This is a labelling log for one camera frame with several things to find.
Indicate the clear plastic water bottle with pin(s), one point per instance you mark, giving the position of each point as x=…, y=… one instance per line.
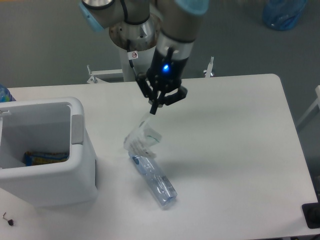
x=158, y=183

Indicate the metal clamp bolt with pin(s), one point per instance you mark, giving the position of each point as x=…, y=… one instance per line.
x=208, y=72

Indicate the blue bottle at left edge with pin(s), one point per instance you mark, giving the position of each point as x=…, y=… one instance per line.
x=5, y=95

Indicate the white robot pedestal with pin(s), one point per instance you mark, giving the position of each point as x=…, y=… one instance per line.
x=136, y=45

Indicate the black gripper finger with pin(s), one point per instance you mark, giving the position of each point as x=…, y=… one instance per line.
x=172, y=98
x=147, y=92

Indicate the blue plastic bag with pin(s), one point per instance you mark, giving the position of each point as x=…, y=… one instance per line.
x=282, y=15

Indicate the white pedestal base bracket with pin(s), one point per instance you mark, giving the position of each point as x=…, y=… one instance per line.
x=104, y=76

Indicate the white plastic wrapper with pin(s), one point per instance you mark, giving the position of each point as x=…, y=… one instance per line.
x=143, y=136

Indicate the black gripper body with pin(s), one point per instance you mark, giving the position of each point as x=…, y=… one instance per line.
x=165, y=72

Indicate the black device at table edge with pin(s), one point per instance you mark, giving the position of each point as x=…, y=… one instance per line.
x=311, y=212

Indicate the white trash can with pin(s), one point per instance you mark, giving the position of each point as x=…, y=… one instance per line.
x=53, y=125

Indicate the white frame at right edge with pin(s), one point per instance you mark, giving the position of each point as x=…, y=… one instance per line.
x=310, y=113

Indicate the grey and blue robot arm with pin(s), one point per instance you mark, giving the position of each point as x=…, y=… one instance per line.
x=181, y=21

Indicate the blue yellow snack wrapper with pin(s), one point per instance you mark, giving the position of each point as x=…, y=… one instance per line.
x=43, y=158

